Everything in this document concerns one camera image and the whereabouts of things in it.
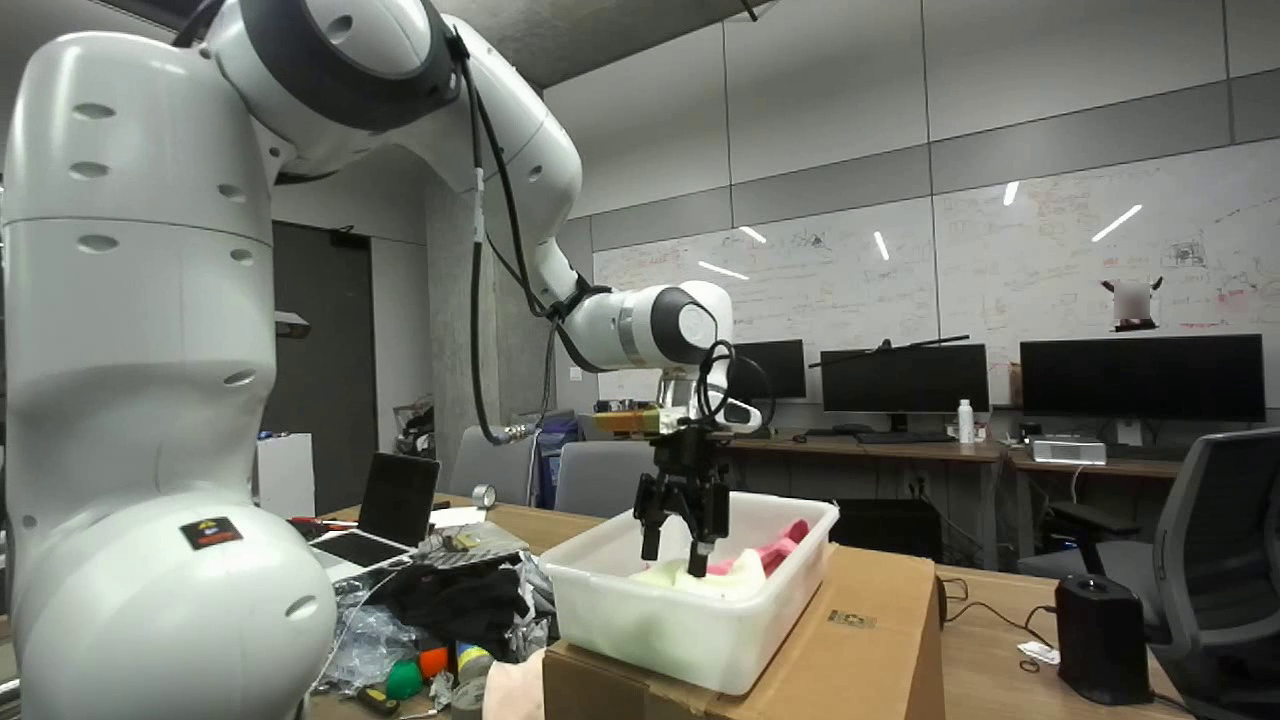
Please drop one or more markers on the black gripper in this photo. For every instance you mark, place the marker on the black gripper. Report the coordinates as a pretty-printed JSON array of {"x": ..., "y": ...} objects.
[{"x": 687, "y": 483}]

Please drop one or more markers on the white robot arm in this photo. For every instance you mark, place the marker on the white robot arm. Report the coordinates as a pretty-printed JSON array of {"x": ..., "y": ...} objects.
[{"x": 142, "y": 327}]

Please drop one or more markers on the black laptop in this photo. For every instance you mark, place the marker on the black laptop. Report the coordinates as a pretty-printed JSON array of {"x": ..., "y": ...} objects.
[{"x": 393, "y": 514}]

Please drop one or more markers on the green ball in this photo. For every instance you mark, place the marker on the green ball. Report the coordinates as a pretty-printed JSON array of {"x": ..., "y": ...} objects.
[{"x": 407, "y": 683}]

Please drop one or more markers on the peach cloth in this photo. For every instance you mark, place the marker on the peach cloth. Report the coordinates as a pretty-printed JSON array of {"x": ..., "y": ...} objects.
[{"x": 514, "y": 689}]

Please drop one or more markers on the orange ball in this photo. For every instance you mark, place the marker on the orange ball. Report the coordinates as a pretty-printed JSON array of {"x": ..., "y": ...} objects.
[{"x": 435, "y": 661}]

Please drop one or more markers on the black monitor left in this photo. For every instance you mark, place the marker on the black monitor left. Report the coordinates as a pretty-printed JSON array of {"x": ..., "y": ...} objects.
[{"x": 906, "y": 379}]

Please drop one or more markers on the white plastic bin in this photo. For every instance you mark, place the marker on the white plastic bin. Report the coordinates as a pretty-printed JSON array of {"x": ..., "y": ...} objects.
[{"x": 708, "y": 642}]

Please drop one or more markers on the black monitor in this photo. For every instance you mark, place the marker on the black monitor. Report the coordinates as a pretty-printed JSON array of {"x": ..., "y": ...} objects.
[
  {"x": 906, "y": 379},
  {"x": 1144, "y": 379}
]

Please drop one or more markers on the grey office chair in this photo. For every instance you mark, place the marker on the grey office chair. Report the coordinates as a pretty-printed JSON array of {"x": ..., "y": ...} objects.
[{"x": 1217, "y": 578}]

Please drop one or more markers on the pink cloth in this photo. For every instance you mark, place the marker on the pink cloth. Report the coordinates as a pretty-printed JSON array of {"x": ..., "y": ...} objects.
[{"x": 769, "y": 552}]

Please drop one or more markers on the black cloth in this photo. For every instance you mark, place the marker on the black cloth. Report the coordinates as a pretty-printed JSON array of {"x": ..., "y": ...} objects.
[{"x": 472, "y": 605}]

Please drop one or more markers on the black box speaker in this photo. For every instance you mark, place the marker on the black box speaker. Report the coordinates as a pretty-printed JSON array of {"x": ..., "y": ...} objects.
[{"x": 1100, "y": 642}]

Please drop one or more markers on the cardboard box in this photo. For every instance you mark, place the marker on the cardboard box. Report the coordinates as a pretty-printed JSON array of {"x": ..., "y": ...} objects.
[{"x": 862, "y": 648}]

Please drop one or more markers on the black monitor right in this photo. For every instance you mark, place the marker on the black monitor right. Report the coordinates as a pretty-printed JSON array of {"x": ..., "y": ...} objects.
[{"x": 1144, "y": 379}]

